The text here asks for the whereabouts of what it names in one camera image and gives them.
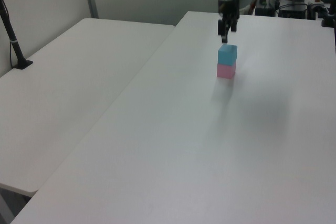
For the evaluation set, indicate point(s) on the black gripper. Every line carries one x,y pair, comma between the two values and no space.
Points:
229,9

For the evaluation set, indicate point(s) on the blue cube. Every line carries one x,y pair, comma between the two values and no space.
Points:
227,54

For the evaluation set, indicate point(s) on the pink cube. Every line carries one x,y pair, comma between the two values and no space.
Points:
225,71

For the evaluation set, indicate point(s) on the small black box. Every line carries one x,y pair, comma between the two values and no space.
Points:
263,11

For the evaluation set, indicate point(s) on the black electronics box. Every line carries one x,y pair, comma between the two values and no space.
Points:
292,13

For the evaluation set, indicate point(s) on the black clamp stand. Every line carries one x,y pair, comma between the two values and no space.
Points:
328,19

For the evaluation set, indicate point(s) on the white side table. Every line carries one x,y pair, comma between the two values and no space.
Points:
65,90

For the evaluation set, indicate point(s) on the black pole stand with base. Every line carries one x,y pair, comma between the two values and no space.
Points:
18,51

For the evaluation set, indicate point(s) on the white tape band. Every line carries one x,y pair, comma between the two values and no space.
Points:
13,41

